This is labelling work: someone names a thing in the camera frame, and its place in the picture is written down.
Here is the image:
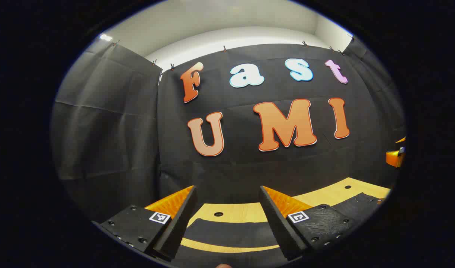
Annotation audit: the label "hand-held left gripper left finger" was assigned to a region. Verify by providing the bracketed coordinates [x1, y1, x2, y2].
[100, 185, 198, 261]

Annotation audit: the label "row of small backdrop clips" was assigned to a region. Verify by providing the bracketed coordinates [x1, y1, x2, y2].
[112, 35, 356, 71]

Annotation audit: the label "dark jeans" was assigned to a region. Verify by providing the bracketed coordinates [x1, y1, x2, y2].
[172, 192, 391, 268]

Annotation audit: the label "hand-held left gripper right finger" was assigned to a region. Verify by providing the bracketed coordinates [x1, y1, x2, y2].
[259, 185, 357, 262]

